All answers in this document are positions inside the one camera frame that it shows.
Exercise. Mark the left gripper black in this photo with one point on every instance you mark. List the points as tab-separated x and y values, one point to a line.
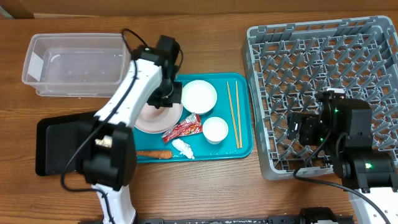
175	98

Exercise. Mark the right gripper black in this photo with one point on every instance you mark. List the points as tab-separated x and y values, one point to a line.
307	126

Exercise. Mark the white bowl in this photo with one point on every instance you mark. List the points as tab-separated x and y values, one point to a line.
199	97

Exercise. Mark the pink plate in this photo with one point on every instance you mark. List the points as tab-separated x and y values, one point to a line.
153	121

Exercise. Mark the white paper cup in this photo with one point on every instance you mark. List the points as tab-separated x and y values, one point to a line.
215	130

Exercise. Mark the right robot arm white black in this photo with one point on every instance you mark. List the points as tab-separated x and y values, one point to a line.
342	130

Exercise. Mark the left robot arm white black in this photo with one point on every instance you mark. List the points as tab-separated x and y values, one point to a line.
107	158

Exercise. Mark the grey dishwasher rack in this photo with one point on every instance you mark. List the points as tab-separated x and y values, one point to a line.
287	64

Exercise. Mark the red snack wrapper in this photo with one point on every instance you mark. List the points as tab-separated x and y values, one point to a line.
188	126

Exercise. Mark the teal serving tray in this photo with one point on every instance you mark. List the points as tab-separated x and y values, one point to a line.
226	149

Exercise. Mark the crumpled white tissue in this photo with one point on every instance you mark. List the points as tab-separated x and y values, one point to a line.
183	148

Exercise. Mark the orange carrot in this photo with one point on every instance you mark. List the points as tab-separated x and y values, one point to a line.
165	154

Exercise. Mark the right wooden chopstick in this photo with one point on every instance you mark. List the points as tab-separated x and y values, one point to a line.
239	116

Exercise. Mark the food scraps rice and peanuts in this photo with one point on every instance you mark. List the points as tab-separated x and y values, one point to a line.
105	142

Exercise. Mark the clear plastic bin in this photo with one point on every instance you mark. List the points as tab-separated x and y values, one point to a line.
76	64

